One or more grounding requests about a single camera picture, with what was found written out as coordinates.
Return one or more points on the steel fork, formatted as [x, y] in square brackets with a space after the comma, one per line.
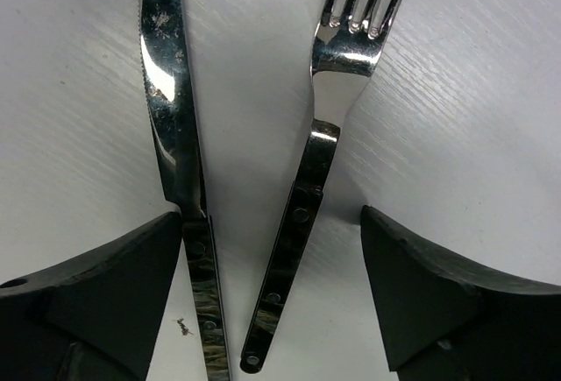
[348, 42]

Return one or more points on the steel table knife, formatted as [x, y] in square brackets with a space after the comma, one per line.
[171, 104]

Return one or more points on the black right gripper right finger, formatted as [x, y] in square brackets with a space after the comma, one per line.
[443, 316]

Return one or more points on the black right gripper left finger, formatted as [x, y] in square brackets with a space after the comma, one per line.
[95, 316]

